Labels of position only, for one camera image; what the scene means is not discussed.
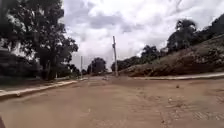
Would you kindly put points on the tall utility pole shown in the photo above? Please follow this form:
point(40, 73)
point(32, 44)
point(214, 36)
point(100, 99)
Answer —
point(115, 56)

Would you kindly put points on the round dark tree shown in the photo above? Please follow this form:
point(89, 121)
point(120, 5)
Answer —
point(97, 65)

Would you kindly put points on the thin utility pole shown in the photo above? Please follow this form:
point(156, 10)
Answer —
point(81, 66)

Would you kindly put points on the brown dirt road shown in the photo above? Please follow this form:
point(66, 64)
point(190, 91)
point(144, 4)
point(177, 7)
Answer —
point(110, 103)

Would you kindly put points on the grassy earth embankment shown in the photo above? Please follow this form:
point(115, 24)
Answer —
point(186, 60)

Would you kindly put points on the pale concrete kerb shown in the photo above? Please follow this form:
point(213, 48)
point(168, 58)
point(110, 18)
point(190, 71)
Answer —
point(36, 89)
point(186, 77)

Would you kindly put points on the row of trees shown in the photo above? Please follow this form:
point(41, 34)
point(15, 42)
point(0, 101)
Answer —
point(183, 38)

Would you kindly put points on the large dark tree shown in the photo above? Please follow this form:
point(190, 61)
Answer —
point(40, 36)

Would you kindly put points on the dark verge ground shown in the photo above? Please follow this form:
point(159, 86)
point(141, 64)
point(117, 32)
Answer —
point(26, 84)

